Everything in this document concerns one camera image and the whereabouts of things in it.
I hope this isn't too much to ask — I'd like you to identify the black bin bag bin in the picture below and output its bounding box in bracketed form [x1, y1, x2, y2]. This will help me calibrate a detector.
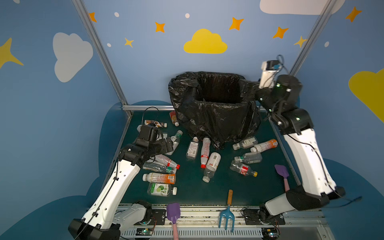
[168, 72, 261, 150]

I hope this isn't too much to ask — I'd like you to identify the right aluminium frame post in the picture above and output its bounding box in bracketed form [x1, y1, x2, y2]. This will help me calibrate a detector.
[290, 0, 338, 76]

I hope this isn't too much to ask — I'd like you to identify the white label barcode bottle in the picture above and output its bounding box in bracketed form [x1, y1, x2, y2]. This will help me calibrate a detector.
[203, 152, 221, 183]

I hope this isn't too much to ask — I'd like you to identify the aluminium back frame rail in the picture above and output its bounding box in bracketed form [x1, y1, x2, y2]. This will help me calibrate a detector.
[122, 105, 175, 112]

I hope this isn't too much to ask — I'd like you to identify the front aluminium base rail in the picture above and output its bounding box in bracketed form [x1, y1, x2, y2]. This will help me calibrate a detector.
[108, 204, 335, 240]

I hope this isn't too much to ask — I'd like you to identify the clear flat white label bottle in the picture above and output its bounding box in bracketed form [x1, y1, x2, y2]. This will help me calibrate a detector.
[186, 137, 199, 160]

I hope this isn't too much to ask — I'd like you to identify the crushed clear bottle green cap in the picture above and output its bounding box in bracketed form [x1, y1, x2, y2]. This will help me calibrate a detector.
[143, 163, 177, 174]

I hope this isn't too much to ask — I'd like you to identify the aluminium frame post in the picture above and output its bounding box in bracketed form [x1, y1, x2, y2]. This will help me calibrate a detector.
[290, 0, 338, 76]
[72, 0, 128, 105]

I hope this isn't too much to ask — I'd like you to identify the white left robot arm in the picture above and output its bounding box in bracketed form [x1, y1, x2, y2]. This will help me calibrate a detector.
[68, 138, 173, 240]

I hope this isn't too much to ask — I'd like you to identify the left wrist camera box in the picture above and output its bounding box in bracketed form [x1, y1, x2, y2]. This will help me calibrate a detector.
[137, 125, 159, 142]

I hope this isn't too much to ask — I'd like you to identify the white red label bottle upright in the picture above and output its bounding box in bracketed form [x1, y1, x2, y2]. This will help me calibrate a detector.
[201, 138, 211, 169]

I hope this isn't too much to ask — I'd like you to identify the lime label clear bottle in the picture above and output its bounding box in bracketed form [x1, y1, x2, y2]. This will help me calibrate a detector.
[147, 183, 178, 197]

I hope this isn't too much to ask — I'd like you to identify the left aluminium frame post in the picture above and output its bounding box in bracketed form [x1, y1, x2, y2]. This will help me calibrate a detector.
[72, 0, 128, 105]

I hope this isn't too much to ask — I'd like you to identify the clear bottle green white label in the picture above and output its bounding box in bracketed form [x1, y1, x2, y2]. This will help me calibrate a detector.
[233, 137, 258, 151]

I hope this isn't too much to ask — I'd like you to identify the purple spatula pink handle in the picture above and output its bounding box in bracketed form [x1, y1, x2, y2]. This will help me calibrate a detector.
[275, 165, 290, 192]

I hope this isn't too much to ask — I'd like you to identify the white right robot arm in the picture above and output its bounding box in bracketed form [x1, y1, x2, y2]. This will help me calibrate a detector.
[255, 75, 346, 221]

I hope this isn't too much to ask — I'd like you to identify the blue garden fork wooden handle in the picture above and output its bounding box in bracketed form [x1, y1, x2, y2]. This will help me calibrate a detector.
[219, 190, 235, 233]

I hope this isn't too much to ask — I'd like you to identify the orange juice bottle white cap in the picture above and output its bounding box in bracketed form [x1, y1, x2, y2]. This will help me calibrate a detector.
[142, 173, 176, 185]

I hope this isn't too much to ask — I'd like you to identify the brown tea bottle back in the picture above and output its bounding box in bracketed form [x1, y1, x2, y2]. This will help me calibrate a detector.
[170, 111, 180, 127]

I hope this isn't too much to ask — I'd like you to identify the purple shovel pink handle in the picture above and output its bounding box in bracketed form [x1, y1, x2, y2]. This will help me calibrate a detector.
[167, 203, 181, 240]

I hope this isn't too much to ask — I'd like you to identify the red label yellow cap bottle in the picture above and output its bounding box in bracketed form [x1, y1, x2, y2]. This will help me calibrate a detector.
[230, 161, 258, 177]

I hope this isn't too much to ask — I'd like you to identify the white orange label bottle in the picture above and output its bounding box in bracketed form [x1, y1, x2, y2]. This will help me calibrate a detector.
[251, 139, 278, 153]

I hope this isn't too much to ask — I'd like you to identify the brown label bottle lying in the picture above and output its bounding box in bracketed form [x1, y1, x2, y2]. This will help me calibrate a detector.
[144, 120, 168, 128]

